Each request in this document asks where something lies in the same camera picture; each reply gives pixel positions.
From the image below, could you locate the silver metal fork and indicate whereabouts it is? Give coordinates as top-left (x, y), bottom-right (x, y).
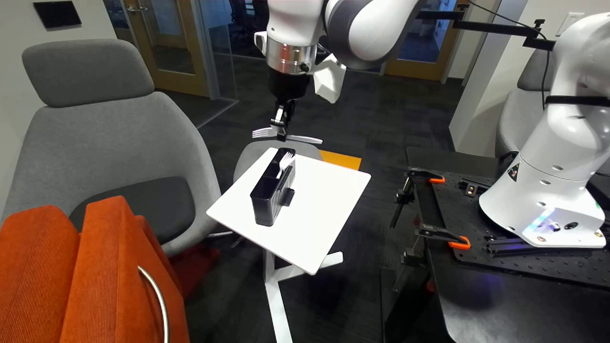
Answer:
top-left (252, 126), bottom-right (324, 145)

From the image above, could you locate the black cutlery rack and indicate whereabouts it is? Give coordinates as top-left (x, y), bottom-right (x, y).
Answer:
top-left (250, 148), bottom-right (297, 227)

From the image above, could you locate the glass partition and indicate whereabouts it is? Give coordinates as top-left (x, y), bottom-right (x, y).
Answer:
top-left (191, 0), bottom-right (240, 130)

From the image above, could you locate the yellow floor mat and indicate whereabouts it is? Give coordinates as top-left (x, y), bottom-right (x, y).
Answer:
top-left (318, 149), bottom-right (362, 171)

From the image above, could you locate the wooden glass door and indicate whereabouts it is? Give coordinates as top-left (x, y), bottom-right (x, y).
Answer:
top-left (384, 0), bottom-right (471, 82)
top-left (122, 0), bottom-right (211, 98)

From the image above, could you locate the black and orange clamp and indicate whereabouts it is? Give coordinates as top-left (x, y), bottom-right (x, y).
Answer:
top-left (389, 168), bottom-right (447, 229)
top-left (416, 224), bottom-right (472, 251)

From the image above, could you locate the orange fabric seat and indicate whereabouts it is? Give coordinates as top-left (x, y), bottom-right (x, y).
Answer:
top-left (0, 195), bottom-right (191, 343)

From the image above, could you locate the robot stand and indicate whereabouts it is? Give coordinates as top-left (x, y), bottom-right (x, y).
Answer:
top-left (380, 147), bottom-right (610, 343)

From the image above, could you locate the black wall panel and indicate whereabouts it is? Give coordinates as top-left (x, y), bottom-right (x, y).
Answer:
top-left (33, 0), bottom-right (82, 30)

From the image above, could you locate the black cable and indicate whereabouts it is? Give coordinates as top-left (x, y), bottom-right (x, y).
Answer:
top-left (468, 0), bottom-right (550, 111)

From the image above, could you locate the white wall switch plate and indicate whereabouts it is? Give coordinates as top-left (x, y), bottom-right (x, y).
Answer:
top-left (555, 12), bottom-right (585, 37)

